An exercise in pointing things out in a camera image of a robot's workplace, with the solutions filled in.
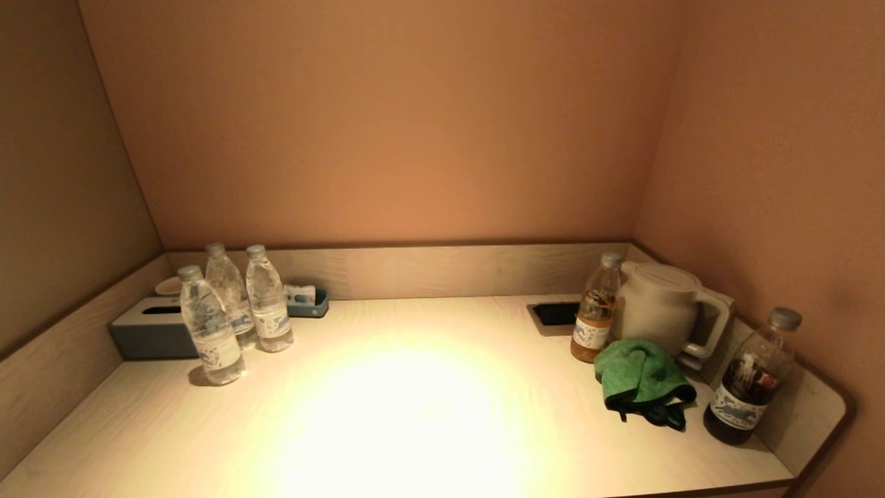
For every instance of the green microfibre cloth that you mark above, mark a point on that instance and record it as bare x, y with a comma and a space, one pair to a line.
639, 377

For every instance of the black recessed socket panel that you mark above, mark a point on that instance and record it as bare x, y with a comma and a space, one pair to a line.
555, 314

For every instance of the small blue tray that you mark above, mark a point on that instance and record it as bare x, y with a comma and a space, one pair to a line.
312, 308

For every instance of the white sachet packet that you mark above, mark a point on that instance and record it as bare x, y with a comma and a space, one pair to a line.
299, 293

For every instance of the amber drink bottle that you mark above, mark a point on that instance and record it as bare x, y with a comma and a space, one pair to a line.
594, 318

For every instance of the clear water bottle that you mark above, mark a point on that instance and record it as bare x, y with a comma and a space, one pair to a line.
268, 304
227, 287
211, 332

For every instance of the white electric kettle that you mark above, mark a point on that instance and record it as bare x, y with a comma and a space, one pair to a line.
657, 308

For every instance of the white kettle base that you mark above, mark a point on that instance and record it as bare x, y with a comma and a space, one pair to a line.
691, 361

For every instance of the small white dish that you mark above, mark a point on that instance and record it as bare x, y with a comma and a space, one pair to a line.
168, 285

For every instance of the grey-blue tissue box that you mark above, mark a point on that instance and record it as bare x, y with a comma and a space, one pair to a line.
148, 335

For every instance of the dark drink bottle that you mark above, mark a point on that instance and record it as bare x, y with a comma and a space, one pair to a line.
750, 387

